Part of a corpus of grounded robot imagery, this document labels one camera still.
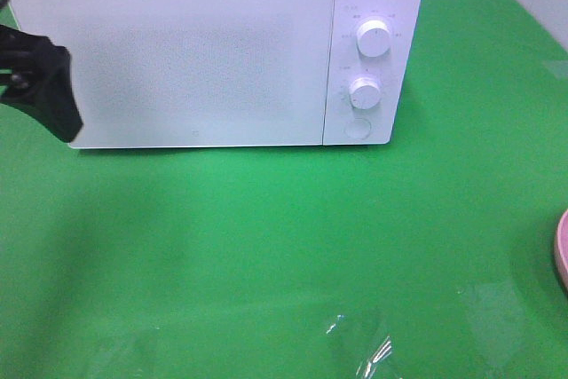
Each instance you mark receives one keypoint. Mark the round door release button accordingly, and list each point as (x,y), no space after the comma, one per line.
(358,128)

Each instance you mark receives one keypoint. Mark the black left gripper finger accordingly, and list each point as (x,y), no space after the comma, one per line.
(54,100)

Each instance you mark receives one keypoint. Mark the white microwave knob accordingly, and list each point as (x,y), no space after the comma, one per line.
(365,93)
(373,38)

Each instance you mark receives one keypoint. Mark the pink plate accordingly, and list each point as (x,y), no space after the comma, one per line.
(560,251)

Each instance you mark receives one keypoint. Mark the white microwave oven body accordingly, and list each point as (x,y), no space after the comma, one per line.
(377,2)

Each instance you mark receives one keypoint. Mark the white microwave door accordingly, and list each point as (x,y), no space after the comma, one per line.
(176,73)

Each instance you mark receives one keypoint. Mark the green table mat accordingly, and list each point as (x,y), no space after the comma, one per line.
(429,257)

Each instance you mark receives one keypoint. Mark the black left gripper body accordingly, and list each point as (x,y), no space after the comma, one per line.
(22,71)

